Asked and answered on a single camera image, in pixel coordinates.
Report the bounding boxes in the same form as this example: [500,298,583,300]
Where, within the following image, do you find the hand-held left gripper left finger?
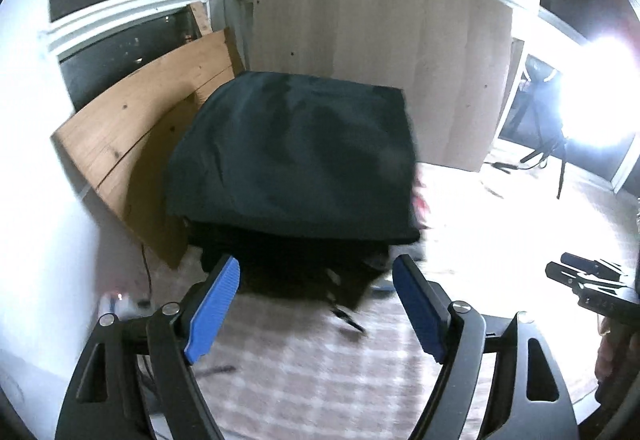
[55,254,241,440]

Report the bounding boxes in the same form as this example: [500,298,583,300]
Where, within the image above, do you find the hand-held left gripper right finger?
[392,254,581,440]

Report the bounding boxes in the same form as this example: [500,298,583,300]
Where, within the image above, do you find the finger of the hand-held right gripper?
[545,261,626,295]
[561,251,601,269]

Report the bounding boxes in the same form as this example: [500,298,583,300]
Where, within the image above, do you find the dark grey pants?
[161,70,422,245]

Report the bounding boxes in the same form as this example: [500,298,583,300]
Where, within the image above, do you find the pile of dark clothes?
[187,170,433,336]

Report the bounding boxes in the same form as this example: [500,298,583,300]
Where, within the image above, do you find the person's right hand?
[595,320,640,396]

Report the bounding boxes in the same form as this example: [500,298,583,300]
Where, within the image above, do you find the black tripod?
[500,55,571,201]

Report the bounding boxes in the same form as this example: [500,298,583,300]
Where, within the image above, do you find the white power strip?
[100,290,153,321]

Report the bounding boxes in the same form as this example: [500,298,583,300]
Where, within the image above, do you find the bright studio lamp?
[525,15,640,181]

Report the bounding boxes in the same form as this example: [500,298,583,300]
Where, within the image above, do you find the brown wooden board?
[50,28,248,271]

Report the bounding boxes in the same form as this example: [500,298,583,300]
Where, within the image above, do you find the light wooden board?
[250,0,516,173]

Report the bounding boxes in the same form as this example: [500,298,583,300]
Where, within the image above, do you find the narrow wooden slat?
[187,2,217,40]

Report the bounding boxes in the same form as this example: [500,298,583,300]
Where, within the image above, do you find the thin brown cable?
[140,243,152,306]

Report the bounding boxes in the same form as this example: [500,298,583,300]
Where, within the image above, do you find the white window frame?
[40,0,640,193]

